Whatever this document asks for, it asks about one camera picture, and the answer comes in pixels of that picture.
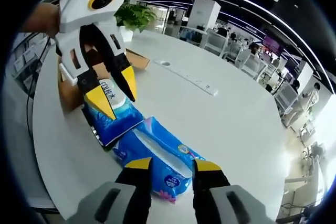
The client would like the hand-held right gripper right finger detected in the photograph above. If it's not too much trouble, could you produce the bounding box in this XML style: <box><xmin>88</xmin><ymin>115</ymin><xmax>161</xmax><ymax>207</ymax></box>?
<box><xmin>192</xmin><ymin>158</ymin><xmax>278</xmax><ymax>224</ymax></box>

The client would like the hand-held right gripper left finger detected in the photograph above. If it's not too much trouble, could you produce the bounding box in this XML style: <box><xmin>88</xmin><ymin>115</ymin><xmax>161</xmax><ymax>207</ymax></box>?
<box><xmin>67</xmin><ymin>157</ymin><xmax>153</xmax><ymax>224</ymax></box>

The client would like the brown cardboard shoe box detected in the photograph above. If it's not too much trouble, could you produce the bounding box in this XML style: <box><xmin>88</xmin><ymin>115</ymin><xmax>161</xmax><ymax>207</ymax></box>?
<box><xmin>60</xmin><ymin>42</ymin><xmax>151</xmax><ymax>112</ymax></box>

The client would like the blue tissue pack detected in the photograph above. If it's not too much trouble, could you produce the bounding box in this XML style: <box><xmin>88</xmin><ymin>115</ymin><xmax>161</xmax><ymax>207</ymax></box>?
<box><xmin>112</xmin><ymin>115</ymin><xmax>207</xmax><ymax>204</ymax></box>

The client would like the blue white wet wipes pack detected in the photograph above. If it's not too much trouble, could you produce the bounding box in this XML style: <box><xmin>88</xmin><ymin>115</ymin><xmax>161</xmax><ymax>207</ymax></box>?
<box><xmin>82</xmin><ymin>78</ymin><xmax>145</xmax><ymax>148</ymax></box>

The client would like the person's left hand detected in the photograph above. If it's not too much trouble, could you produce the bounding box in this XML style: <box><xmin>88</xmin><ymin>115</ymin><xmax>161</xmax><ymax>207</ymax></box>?
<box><xmin>22</xmin><ymin>3</ymin><xmax>61</xmax><ymax>38</ymax></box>

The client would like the green potted plant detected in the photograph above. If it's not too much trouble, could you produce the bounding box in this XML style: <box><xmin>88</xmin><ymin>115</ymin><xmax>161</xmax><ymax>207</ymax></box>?
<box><xmin>114</xmin><ymin>0</ymin><xmax>158</xmax><ymax>42</ymax></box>

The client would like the white storage shelf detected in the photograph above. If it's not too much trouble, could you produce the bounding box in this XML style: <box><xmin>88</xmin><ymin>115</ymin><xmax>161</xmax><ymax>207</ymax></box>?
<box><xmin>10</xmin><ymin>32</ymin><xmax>53</xmax><ymax>91</ymax></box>

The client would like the white table power strip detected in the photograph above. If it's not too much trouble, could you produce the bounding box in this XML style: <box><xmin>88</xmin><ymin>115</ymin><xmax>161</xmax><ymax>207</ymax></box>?
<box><xmin>153</xmin><ymin>59</ymin><xmax>219</xmax><ymax>97</ymax></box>

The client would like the white square pillar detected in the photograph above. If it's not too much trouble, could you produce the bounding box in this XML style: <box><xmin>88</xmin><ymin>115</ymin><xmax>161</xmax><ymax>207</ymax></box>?
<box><xmin>187</xmin><ymin>0</ymin><xmax>221</xmax><ymax>32</ymax></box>

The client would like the row of white office chairs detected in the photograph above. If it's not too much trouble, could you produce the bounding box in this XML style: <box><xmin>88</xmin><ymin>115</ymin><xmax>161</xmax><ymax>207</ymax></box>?
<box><xmin>204</xmin><ymin>28</ymin><xmax>300</xmax><ymax>114</ymax></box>

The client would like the curved ceiling light strip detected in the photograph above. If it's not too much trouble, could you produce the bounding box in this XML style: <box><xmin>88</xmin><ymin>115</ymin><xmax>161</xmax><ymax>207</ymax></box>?
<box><xmin>187</xmin><ymin>0</ymin><xmax>330</xmax><ymax>78</ymax></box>

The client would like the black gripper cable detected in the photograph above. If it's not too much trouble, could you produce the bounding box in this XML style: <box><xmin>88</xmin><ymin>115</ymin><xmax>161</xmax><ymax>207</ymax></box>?
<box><xmin>26</xmin><ymin>37</ymin><xmax>53</xmax><ymax>141</ymax></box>

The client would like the purple wall screen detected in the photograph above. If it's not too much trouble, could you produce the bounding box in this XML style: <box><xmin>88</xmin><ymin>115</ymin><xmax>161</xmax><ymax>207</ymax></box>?
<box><xmin>262</xmin><ymin>34</ymin><xmax>284</xmax><ymax>54</ymax></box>

